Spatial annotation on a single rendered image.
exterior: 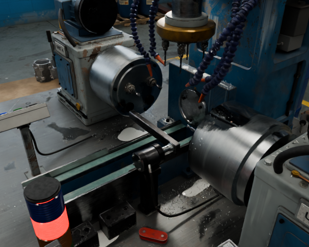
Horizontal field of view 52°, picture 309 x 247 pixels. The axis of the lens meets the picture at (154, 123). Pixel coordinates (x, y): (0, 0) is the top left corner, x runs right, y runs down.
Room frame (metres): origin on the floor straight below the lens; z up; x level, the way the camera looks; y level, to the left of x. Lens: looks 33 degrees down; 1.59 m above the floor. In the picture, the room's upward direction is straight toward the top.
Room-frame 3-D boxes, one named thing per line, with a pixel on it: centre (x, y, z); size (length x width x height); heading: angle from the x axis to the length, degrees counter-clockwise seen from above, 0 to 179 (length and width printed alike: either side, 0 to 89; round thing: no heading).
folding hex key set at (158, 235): (0.61, 0.00, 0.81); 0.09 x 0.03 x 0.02; 74
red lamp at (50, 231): (0.39, 0.19, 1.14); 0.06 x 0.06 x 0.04
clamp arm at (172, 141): (0.86, 0.01, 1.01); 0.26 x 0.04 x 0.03; 37
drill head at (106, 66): (1.23, 0.15, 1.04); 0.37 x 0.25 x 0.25; 37
